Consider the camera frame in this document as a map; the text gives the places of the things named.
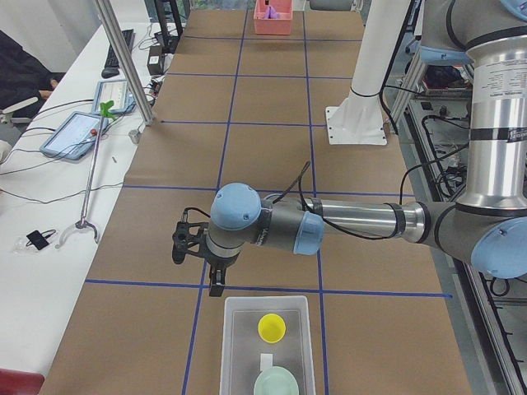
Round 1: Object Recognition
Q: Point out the clear plastic bin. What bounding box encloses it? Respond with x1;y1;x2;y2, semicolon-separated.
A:
219;295;316;394

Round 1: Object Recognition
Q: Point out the yellow plastic cup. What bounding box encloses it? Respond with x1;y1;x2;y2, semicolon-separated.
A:
258;313;287;344

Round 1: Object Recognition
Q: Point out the pink plastic tray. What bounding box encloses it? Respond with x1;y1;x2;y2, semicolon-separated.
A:
254;0;293;35

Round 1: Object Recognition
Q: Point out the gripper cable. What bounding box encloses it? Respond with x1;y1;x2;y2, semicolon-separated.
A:
183;160;403;240

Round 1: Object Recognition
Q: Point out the small metal cylinder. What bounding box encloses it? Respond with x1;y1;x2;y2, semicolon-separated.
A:
128;130;141;144

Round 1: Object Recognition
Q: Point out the aluminium frame post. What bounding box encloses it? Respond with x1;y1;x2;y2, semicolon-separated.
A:
95;0;154;126

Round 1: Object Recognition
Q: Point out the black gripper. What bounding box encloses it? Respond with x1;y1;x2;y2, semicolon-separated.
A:
206;254;239;297

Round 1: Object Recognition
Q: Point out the black power adapter box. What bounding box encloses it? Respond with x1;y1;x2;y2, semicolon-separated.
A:
147;44;165;76

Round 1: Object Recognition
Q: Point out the red object at corner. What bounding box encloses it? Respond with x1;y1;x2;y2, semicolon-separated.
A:
0;369;44;395

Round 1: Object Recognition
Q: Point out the black computer mouse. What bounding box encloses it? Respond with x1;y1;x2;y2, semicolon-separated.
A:
101;67;119;79

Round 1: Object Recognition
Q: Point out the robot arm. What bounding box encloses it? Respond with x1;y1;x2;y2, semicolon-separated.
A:
203;1;526;296

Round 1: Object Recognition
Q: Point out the small black gadget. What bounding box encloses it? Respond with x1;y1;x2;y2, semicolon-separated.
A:
26;230;57;251

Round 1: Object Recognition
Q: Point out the white camera stand base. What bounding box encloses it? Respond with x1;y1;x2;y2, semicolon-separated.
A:
325;0;411;146

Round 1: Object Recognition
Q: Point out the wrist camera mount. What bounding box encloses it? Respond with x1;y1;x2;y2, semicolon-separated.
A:
172;207;210;265

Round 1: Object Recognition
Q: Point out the lower teach pendant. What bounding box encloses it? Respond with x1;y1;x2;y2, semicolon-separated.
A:
39;111;109;160

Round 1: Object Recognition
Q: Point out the green plastic clamp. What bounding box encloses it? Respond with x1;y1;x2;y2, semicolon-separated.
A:
99;100;117;120

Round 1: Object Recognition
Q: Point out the metal reacher grabber tool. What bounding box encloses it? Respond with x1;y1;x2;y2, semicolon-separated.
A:
54;115;105;249

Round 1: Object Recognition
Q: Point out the green plastic bowl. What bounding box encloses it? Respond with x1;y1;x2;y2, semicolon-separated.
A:
253;366;300;395

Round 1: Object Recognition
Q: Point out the black keyboard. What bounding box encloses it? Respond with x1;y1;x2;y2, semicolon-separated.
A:
104;28;136;69

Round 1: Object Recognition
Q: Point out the purple microfiber cloth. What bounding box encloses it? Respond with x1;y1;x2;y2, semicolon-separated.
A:
263;4;280;20

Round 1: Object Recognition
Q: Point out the upper teach pendant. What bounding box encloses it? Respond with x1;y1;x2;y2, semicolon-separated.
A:
91;79;135;115

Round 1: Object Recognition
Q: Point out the teach pendant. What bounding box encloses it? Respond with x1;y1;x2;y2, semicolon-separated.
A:
91;79;135;115
39;111;109;160

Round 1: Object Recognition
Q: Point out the person in black clothes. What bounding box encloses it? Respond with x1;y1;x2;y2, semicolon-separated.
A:
1;31;65;119

